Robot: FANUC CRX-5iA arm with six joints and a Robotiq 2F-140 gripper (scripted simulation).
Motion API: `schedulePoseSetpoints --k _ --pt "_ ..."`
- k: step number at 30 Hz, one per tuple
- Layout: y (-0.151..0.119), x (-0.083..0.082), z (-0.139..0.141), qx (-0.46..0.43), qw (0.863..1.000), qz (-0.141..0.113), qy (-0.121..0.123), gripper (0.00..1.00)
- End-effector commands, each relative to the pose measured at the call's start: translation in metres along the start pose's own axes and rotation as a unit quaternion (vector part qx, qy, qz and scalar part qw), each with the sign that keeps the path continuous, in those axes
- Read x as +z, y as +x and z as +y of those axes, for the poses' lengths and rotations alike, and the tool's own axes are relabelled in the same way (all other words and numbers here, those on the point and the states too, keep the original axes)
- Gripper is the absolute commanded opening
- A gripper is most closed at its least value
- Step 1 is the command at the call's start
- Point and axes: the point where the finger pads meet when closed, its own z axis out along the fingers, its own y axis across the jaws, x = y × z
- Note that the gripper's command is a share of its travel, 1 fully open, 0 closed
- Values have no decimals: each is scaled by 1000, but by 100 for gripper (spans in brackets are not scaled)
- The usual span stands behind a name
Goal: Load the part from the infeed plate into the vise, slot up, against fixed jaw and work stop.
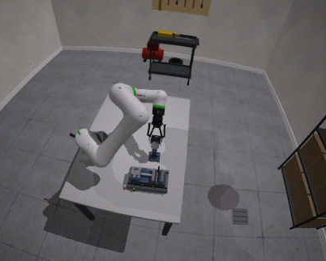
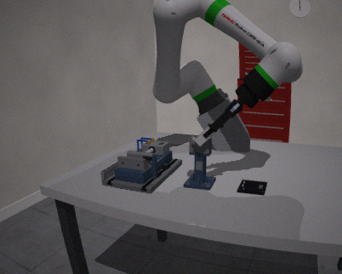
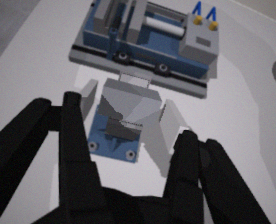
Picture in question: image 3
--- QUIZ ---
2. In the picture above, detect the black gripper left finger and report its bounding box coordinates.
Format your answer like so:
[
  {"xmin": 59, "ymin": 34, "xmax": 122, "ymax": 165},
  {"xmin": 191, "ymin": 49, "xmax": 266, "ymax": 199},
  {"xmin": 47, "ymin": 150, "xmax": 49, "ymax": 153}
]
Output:
[{"xmin": 0, "ymin": 79, "xmax": 115, "ymax": 224}]

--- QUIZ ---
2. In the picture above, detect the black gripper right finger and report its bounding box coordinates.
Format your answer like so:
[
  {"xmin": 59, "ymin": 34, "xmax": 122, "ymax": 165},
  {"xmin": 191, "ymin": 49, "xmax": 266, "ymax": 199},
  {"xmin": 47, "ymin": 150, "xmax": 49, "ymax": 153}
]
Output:
[{"xmin": 159, "ymin": 99, "xmax": 271, "ymax": 224}]

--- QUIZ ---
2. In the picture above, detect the dark grey rectangular block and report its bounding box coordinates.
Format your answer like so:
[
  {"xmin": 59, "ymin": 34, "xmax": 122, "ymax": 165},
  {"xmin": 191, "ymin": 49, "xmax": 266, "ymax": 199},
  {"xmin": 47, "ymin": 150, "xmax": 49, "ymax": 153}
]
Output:
[{"xmin": 97, "ymin": 78, "xmax": 162, "ymax": 127}]

